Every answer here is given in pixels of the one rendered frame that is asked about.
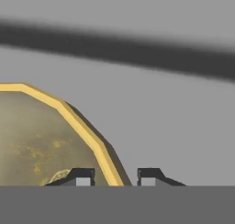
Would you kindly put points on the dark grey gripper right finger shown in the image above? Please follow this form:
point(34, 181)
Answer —
point(150, 173)

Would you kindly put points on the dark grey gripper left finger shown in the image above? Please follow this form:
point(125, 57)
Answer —
point(81, 173)

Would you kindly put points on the yellow-rimmed olive bowl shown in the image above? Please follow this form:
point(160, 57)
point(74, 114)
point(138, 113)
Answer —
point(36, 136)

